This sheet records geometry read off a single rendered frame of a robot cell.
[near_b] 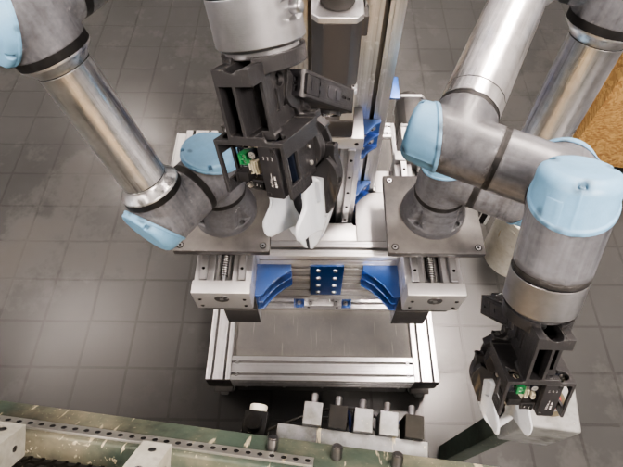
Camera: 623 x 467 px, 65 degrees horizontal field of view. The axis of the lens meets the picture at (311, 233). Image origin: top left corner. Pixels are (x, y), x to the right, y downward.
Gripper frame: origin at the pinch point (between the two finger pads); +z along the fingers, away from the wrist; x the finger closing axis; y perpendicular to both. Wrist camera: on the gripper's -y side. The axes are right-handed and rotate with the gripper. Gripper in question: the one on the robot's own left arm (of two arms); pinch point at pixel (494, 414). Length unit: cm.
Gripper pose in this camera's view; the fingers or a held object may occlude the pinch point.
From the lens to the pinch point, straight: 71.8
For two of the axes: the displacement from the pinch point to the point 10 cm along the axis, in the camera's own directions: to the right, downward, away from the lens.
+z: -0.1, 8.6, 5.1
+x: 10.0, 0.3, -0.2
